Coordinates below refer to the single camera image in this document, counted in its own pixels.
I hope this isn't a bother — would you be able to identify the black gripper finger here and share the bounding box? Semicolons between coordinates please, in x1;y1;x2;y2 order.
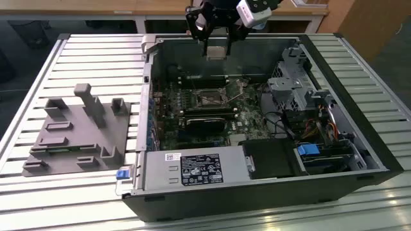
185;6;211;57
225;22;249;56

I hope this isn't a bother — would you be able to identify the silver CPU plate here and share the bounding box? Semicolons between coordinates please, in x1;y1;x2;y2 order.
205;45;227;61

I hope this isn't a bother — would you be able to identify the CPU socket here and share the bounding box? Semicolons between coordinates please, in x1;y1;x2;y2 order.
192;88;231;108

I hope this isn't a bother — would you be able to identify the silver metal drive cage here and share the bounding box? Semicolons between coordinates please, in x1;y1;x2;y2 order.
265;47;336;111

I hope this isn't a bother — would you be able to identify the wooden desk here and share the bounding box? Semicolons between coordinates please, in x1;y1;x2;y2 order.
0;0;329;34

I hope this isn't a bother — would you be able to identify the green motherboard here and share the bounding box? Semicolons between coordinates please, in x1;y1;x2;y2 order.
150;78;273;151

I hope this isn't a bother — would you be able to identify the wooden cabinet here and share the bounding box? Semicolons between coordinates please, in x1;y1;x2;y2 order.
317;0;411;62

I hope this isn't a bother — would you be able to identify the small silver heat sink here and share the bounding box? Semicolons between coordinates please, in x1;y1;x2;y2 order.
228;133;247;146

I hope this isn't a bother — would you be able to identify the black mesh waste bin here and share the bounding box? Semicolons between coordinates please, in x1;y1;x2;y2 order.
8;20;50;49

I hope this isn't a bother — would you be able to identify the blue disk carrier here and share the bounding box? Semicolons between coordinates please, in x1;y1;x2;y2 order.
296;143;321;157

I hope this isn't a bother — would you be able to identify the black plastic air shroud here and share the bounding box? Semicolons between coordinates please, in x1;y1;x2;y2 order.
240;139;308;180

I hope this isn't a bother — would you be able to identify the grey parts rack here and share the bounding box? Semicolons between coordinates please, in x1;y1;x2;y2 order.
20;83;132;178

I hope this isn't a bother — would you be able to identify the black power supply label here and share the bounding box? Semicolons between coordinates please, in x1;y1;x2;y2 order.
180;154;223;186

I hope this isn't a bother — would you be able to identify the grey power supply unit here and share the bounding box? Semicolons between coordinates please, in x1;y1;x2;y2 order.
140;145;256;191

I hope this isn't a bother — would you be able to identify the black open PC case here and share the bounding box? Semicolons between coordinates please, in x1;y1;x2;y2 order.
120;32;404;223

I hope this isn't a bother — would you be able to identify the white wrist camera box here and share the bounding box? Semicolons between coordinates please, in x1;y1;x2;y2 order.
236;0;273;31

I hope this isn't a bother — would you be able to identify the black power cable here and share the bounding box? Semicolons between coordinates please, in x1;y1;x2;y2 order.
263;111;296;140

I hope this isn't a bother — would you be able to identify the yellow orange wire bundle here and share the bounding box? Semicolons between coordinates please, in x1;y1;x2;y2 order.
304;117;340;142

